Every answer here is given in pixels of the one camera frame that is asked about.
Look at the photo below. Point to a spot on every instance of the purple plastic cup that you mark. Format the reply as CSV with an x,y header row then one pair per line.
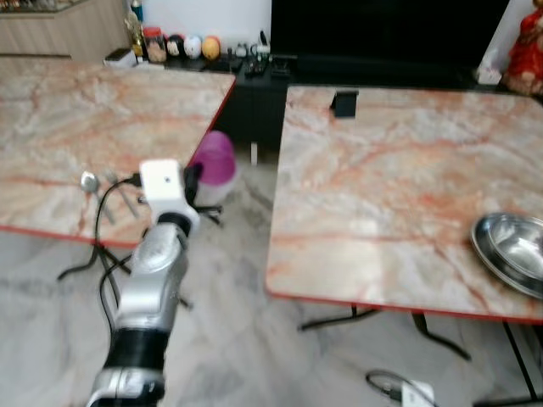
x,y
214,159

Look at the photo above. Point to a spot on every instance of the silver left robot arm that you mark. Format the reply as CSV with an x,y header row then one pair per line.
x,y
151,280

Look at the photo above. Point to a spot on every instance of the steel fork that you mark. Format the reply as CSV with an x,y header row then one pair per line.
x,y
119,188

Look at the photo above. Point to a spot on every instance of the steel spoon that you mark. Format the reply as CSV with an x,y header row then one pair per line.
x,y
89,181

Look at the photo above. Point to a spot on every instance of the orange round figurine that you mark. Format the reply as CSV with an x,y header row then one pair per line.
x,y
210,48

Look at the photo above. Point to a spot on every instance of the white round figurine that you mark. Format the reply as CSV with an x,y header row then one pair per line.
x,y
193,47

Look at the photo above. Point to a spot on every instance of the black round figurine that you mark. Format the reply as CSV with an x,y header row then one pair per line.
x,y
175,47

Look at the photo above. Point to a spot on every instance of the jar with red lid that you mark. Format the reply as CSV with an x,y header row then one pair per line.
x,y
153,47

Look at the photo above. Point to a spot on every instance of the black folding table legs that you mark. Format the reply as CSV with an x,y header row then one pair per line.
x,y
81,267
433,335

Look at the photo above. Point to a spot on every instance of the small white box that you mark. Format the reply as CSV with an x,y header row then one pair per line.
x,y
121,58

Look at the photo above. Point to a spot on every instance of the gold trophy with blue top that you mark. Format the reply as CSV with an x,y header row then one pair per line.
x,y
135,30

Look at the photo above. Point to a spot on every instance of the small black stand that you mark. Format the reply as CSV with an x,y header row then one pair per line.
x,y
344,103

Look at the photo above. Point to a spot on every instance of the steel bowl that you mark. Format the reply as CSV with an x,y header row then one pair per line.
x,y
513,250

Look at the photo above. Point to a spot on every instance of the light wood cabinet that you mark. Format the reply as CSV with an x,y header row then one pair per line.
x,y
59,30

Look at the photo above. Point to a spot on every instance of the red seated statue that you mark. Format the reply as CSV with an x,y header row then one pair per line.
x,y
526,55

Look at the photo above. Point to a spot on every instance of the black television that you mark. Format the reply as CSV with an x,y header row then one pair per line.
x,y
386,27

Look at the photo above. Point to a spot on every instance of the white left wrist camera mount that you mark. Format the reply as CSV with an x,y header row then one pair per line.
x,y
165,188

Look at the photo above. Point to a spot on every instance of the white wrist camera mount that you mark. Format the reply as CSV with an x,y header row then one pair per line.
x,y
165,188
420,396

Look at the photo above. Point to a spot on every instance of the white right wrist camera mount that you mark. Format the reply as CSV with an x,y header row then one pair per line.
x,y
420,396

